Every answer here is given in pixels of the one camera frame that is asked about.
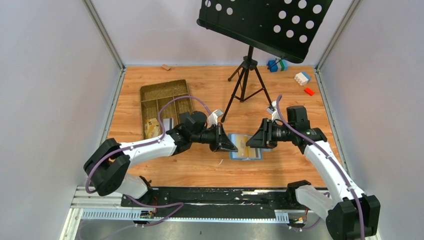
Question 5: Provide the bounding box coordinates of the blue leather card holder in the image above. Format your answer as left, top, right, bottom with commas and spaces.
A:
227, 133, 273, 162

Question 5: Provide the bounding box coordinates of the silver credit card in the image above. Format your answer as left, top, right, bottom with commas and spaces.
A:
162, 118, 175, 132

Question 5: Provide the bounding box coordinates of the gold credit card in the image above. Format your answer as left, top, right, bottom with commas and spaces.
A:
144, 118, 161, 139

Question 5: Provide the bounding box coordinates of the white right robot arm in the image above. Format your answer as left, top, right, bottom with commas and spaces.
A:
246, 105, 381, 240

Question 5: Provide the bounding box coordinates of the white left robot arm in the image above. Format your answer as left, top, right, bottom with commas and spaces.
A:
83, 109, 238, 199

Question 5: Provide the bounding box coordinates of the black credit card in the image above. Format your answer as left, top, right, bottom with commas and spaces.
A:
178, 111, 191, 124

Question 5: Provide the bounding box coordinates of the woven compartment tray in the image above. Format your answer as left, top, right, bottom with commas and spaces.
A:
139, 79, 194, 139

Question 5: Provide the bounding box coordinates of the red toy block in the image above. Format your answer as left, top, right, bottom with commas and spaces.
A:
304, 87, 315, 96

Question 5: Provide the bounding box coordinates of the white blue toy block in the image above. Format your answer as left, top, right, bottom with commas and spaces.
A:
294, 71, 312, 86

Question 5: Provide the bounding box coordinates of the small wooden block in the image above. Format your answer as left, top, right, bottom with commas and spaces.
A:
161, 64, 171, 71

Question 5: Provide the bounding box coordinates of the blue green toy block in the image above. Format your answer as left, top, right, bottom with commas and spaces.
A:
267, 59, 289, 73

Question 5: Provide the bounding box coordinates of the black music stand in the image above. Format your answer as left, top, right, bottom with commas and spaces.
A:
196, 0, 332, 102

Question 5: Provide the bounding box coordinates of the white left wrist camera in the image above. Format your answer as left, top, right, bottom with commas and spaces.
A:
207, 109, 224, 127

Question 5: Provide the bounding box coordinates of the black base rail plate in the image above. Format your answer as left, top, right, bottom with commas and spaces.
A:
138, 186, 312, 220

